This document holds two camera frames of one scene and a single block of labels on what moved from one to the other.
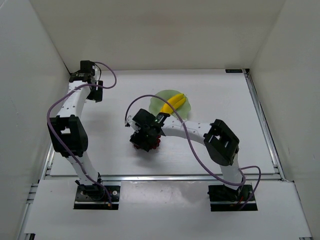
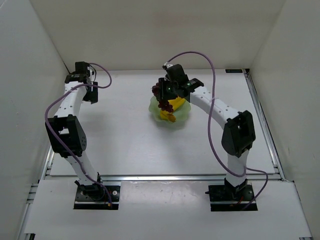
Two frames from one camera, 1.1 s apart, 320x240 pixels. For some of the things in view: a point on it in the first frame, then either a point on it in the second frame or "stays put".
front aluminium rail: (161, 178) stays put
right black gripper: (144, 141) → (163, 88)
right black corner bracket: (233, 70) stays put
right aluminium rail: (266, 131) stays put
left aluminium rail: (45, 171) stays put
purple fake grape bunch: (154, 146) → (164, 104)
